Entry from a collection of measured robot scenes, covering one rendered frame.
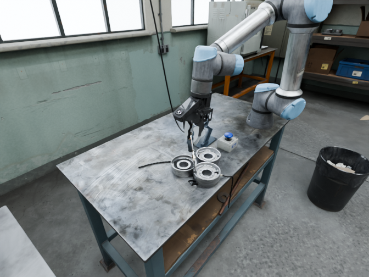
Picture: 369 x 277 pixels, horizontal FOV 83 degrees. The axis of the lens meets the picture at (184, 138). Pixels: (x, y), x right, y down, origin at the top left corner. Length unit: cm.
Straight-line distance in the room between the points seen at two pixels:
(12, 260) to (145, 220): 45
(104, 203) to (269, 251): 120
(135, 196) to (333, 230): 155
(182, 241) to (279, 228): 100
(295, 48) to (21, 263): 125
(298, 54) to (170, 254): 96
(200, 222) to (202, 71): 66
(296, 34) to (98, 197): 98
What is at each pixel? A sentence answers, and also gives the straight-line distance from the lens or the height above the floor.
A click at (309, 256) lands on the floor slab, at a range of 176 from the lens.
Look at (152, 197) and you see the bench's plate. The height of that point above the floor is 80.
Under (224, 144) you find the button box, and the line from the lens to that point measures 99.
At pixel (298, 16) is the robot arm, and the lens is 100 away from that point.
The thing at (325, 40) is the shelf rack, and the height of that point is 95.
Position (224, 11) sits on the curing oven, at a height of 132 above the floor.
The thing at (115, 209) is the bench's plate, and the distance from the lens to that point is 78.
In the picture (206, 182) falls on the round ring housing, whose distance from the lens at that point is 79.
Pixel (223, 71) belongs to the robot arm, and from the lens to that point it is 78.
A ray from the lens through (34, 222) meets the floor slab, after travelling 204.
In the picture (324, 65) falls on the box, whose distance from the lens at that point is 415.
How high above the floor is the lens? 138
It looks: 32 degrees down
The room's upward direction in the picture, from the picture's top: straight up
